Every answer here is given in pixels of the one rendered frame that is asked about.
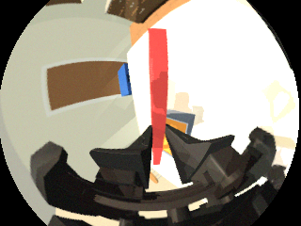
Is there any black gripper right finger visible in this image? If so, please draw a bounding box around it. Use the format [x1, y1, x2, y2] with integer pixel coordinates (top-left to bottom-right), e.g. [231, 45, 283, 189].
[165, 124, 236, 185]

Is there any red translucent box lid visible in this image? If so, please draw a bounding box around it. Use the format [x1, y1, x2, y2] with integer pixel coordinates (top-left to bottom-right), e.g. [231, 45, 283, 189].
[150, 27, 169, 165]

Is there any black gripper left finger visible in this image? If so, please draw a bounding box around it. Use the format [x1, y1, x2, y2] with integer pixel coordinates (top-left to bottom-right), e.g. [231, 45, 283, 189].
[89, 125, 153, 189]

